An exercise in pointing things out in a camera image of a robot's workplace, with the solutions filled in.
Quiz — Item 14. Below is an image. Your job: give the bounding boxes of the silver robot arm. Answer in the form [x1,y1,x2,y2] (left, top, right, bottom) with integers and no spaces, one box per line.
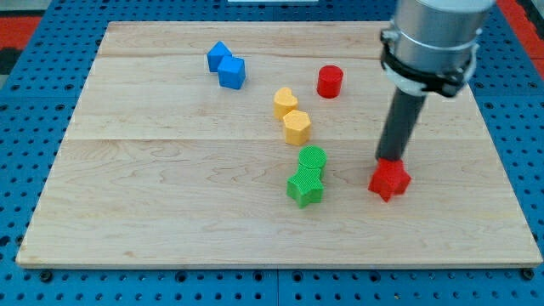
[380,0,496,98]

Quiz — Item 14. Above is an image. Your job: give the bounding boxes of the green star block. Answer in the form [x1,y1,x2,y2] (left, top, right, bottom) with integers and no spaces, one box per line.
[286,166,325,208]

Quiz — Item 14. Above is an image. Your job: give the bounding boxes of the red star block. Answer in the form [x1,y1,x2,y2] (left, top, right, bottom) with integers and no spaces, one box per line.
[368,158,411,202]

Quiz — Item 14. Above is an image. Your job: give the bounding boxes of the yellow hexagon block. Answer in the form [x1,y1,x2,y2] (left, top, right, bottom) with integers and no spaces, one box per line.
[282,110,311,145]

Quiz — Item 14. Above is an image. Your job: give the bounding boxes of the green cylinder block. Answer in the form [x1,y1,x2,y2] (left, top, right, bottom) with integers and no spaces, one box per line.
[298,145,327,179]

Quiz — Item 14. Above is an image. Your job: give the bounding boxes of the yellow heart block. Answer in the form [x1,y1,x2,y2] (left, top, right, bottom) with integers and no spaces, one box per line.
[273,87,298,120]

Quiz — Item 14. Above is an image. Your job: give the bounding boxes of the wooden board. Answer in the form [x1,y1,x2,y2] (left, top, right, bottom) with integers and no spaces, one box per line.
[16,21,542,269]

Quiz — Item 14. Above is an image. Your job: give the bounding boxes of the blue cube block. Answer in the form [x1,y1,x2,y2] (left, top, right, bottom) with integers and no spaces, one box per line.
[218,56,246,90]

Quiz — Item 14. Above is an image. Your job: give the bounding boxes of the red cylinder block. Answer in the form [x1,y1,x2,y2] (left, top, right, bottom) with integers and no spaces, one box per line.
[316,65,343,99]

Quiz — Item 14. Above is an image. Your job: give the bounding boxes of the blue pentagon block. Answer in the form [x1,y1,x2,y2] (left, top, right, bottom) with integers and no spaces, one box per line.
[207,41,232,72]

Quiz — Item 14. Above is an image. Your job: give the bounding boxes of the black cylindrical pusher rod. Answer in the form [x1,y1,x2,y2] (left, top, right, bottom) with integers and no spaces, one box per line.
[375,88,427,162]

